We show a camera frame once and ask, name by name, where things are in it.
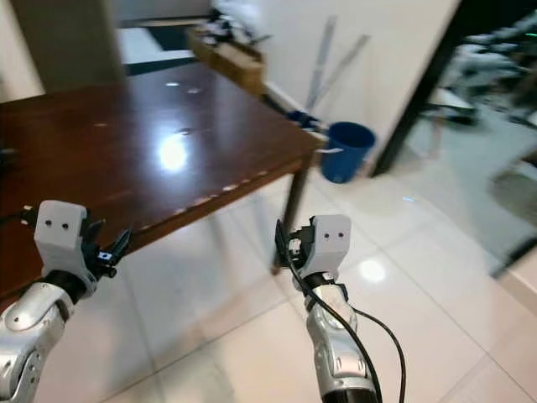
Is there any dark brown wooden table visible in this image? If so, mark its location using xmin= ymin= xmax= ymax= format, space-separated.
xmin=0 ymin=63 xmax=326 ymax=310

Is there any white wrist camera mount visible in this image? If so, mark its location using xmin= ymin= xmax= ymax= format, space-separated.
xmin=306 ymin=214 xmax=354 ymax=283
xmin=34 ymin=200 xmax=90 ymax=278

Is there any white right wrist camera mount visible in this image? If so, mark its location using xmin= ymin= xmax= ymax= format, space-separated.
xmin=306 ymin=214 xmax=354 ymax=283

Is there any grey upright panel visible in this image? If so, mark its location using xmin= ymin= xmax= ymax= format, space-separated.
xmin=13 ymin=0 xmax=128 ymax=95

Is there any blue plastic bucket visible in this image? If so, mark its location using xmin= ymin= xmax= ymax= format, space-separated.
xmin=320 ymin=121 xmax=378 ymax=185

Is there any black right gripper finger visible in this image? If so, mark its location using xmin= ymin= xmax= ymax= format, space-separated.
xmin=274 ymin=220 xmax=295 ymax=272

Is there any black door frame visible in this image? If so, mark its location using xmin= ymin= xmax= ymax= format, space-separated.
xmin=373 ymin=0 xmax=537 ymax=177

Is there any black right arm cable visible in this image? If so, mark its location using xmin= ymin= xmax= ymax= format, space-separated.
xmin=289 ymin=235 xmax=407 ymax=403

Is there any brown cardboard box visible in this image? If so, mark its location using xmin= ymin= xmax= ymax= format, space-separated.
xmin=189 ymin=24 xmax=267 ymax=96

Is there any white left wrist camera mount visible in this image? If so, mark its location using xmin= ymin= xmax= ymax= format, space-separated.
xmin=34 ymin=200 xmax=90 ymax=278

